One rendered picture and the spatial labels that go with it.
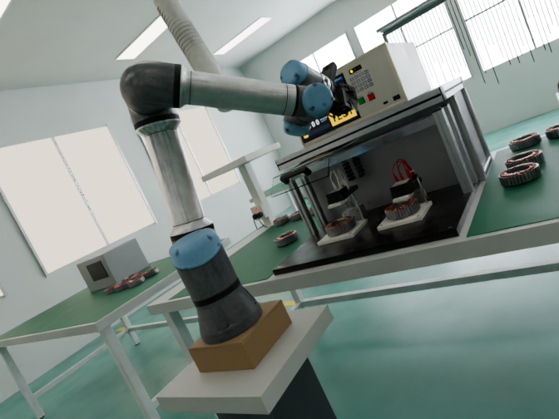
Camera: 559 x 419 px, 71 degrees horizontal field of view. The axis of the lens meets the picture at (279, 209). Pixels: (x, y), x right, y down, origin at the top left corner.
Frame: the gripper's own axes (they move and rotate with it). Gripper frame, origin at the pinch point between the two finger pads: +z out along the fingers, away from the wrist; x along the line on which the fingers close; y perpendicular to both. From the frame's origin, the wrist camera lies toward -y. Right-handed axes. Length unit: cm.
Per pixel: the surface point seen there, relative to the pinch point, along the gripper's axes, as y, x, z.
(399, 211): 39.2, 4.6, 5.8
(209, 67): -90, -111, 43
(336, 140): 6.8, -13.5, 8.0
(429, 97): 6.5, 21.6, 7.8
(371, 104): -0.1, 2.6, 7.9
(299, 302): 64, -111, 96
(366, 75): -8.8, 4.9, 3.8
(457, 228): 50, 23, -7
